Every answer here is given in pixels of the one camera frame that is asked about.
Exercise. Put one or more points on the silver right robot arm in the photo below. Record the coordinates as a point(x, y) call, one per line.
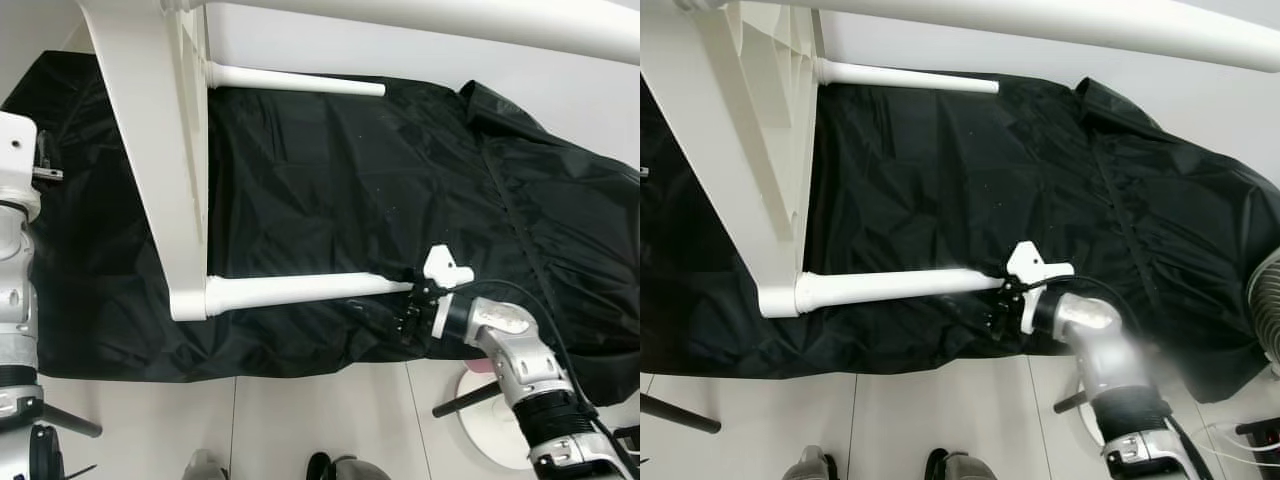
point(520, 350)
point(1110, 350)

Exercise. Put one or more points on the black cloth table cover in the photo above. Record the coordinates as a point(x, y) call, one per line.
point(400, 180)
point(1000, 180)

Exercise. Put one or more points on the grey robot left foot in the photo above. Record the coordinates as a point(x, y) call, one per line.
point(203, 467)
point(805, 465)

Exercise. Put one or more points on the pink object under table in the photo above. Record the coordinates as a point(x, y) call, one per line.
point(479, 368)

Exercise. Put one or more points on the white plastic table top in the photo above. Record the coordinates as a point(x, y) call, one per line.
point(720, 150)
point(150, 150)

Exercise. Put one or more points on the grey robot foot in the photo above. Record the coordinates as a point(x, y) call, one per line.
point(960, 466)
point(350, 468)
point(805, 465)
point(203, 467)

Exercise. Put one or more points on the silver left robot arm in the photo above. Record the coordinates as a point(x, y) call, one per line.
point(15, 300)

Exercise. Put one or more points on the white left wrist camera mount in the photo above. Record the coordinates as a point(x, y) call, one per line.
point(15, 160)

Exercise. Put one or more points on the grey robot right foot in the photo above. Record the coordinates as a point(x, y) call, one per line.
point(960, 466)
point(350, 468)

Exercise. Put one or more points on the white plastic table leg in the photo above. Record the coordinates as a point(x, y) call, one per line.
point(300, 290)
point(880, 288)
point(1000, 25)
point(300, 80)
point(450, 25)
point(900, 77)

